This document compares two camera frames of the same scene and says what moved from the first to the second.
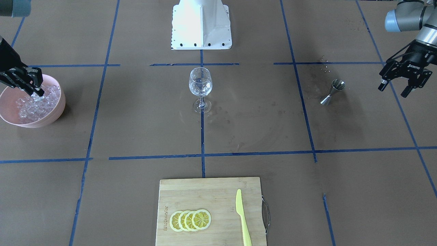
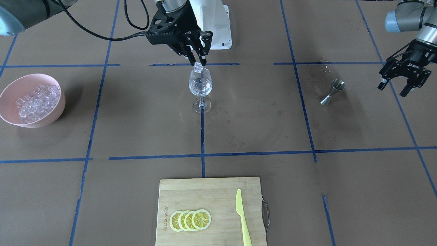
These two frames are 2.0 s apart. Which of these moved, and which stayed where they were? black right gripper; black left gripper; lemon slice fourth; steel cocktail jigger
Moved: black right gripper
Stayed: steel cocktail jigger; lemon slice fourth; black left gripper
